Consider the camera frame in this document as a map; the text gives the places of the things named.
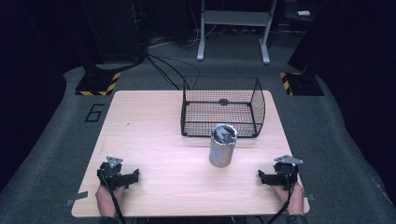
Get right hand-held gripper black cable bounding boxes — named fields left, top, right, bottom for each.
left=266, top=164, right=297, bottom=224

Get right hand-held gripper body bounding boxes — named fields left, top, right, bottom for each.
left=264, top=154, right=304, bottom=191

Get white metal desk frame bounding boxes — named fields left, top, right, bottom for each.
left=196, top=0, right=278, bottom=65

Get black wire mesh basket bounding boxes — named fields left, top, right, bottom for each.
left=180, top=77, right=266, bottom=139

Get person's left hand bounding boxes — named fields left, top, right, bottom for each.
left=94, top=184, right=126, bottom=218

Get left hand-held gripper black cable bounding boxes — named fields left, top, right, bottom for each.
left=98, top=169, right=128, bottom=224

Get person's right hand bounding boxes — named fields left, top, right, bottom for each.
left=272, top=181, right=304, bottom=217

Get hand-held gripper black cable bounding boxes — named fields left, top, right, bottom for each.
left=266, top=164, right=297, bottom=224
left=98, top=169, right=128, bottom=224

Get black floor cables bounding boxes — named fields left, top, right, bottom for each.
left=145, top=53, right=201, bottom=91

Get black stand base striped tape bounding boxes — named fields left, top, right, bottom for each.
left=75, top=71, right=121, bottom=97
left=279, top=71, right=325, bottom=97

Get silver metal can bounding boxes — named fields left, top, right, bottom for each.
left=208, top=123, right=238, bottom=169

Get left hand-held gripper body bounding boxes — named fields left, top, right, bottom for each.
left=96, top=156, right=134, bottom=191

